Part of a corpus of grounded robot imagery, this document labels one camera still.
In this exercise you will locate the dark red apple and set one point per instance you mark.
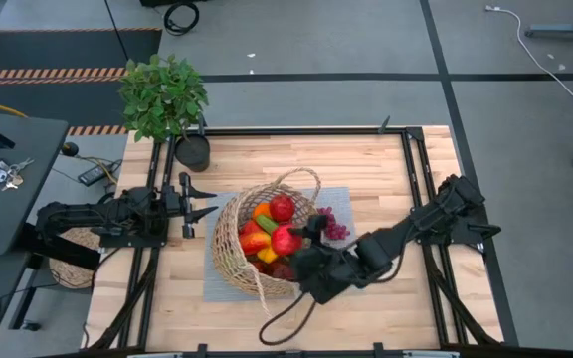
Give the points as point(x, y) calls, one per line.
point(280, 271)

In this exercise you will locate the red pomegranate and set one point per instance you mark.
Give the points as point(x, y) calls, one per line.
point(284, 241)
point(281, 208)

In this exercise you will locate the desk with grey metal legs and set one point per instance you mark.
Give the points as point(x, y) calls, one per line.
point(565, 32)

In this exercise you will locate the round woven mat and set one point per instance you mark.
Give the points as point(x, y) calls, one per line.
point(70, 268)

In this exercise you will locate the small green vegetable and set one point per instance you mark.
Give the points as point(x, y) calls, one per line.
point(266, 224)

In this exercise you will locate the pink grape bunch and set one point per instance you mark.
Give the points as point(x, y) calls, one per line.
point(335, 226)

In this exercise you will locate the yellow bell pepper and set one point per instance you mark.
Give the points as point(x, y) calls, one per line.
point(266, 255)

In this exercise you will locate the grey woven placemat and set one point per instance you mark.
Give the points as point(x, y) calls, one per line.
point(336, 196)

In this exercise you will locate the black power adapter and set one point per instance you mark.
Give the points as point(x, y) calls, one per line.
point(96, 173)

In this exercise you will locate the black aluminium table frame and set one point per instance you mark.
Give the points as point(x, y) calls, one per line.
point(291, 131)

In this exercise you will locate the green leafy plant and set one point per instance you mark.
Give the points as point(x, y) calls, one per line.
point(162, 94)

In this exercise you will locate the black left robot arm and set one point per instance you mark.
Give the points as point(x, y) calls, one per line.
point(92, 214)

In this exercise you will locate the black hazard-striped floor mat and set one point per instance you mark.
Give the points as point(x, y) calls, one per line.
point(43, 50)

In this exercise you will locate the red orange peach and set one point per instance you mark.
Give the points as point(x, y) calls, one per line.
point(250, 226)

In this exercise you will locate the dark grey side desk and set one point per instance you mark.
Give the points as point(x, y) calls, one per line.
point(18, 199)

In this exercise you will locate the bunch of metal keys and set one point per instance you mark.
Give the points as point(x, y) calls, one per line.
point(15, 174)

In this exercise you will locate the dark round plant pot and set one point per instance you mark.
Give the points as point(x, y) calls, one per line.
point(193, 154)

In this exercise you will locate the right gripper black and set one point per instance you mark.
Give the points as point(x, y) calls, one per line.
point(328, 273)

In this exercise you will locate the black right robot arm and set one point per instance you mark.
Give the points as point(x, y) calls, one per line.
point(391, 238)

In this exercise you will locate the orange fruit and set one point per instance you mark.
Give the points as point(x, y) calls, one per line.
point(261, 209)

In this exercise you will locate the black desk support beam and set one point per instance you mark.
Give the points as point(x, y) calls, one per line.
point(57, 251)

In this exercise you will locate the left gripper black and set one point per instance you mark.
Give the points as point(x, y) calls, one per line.
point(185, 204)

